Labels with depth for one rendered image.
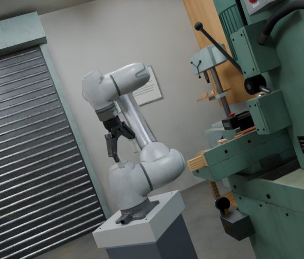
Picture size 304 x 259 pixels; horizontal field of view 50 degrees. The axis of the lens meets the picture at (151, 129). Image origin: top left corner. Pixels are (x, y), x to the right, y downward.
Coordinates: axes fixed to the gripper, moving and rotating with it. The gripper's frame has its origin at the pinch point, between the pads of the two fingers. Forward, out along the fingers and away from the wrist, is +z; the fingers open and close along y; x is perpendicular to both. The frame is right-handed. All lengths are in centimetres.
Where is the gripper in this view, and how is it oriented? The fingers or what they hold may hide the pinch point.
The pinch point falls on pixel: (128, 158)
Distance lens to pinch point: 148.4
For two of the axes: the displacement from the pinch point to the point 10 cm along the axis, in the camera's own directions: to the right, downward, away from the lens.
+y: 4.3, -4.5, 7.9
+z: 3.8, 8.8, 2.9
